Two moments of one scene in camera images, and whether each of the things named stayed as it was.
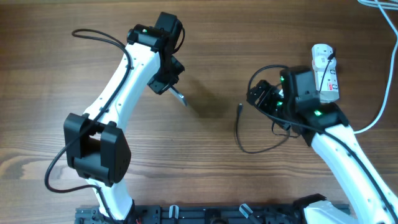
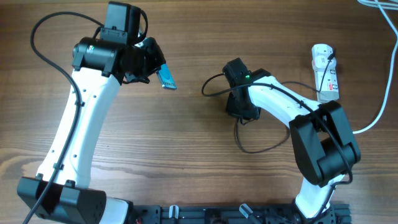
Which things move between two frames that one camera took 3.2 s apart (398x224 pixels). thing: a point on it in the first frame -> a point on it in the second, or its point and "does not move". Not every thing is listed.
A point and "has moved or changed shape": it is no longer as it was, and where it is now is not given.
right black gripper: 272,91 -> 254,113
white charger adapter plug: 321,62 does not move
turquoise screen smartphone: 175,92 has moved or changed shape
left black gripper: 158,87 -> 157,60
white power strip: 326,80 does not move
